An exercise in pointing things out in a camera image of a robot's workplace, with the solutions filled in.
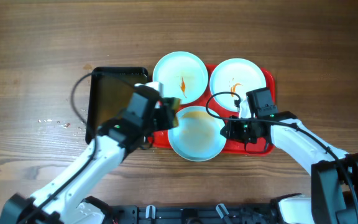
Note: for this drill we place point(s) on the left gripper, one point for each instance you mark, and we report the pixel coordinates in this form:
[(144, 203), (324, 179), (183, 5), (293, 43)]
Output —
[(171, 122)]

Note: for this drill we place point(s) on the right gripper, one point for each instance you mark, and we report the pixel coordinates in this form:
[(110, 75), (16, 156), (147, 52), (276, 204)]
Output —
[(232, 132)]

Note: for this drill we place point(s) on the green sponge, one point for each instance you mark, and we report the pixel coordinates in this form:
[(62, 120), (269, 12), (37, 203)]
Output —
[(173, 103)]

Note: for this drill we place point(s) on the light blue plate bottom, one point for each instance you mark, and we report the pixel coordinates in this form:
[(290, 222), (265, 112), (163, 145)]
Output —
[(197, 136)]

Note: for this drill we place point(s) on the light blue plate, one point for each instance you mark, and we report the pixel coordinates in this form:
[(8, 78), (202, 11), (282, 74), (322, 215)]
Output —
[(236, 75), (197, 136), (183, 75)]

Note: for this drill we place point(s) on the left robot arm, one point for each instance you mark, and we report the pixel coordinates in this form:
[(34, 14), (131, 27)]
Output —
[(58, 200)]

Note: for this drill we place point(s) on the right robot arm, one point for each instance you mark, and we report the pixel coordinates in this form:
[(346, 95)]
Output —
[(334, 172)]

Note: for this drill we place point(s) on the black rectangular water basin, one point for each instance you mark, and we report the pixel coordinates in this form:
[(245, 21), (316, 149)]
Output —
[(111, 90)]

